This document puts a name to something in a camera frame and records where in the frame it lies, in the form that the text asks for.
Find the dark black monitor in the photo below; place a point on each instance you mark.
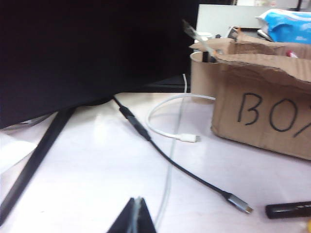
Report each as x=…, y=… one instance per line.
x=85, y=48

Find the cardboard box marked BOX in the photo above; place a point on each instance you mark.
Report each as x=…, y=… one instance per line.
x=262, y=102

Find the large silver-framed computer monitor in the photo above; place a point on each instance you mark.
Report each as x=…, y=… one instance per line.
x=228, y=17

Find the beige cardboard tube holder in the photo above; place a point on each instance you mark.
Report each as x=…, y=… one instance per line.
x=201, y=80

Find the blue wet wipes pack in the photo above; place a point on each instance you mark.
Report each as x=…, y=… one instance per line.
x=289, y=24

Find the black permanent marker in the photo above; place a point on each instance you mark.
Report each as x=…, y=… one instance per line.
x=289, y=210

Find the white paper sheet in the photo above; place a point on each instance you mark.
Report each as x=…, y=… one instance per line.
x=12, y=150

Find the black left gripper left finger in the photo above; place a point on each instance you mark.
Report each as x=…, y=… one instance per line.
x=125, y=221

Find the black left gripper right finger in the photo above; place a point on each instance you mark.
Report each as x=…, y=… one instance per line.
x=144, y=221

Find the black flat bar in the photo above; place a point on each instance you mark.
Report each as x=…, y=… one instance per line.
x=36, y=160

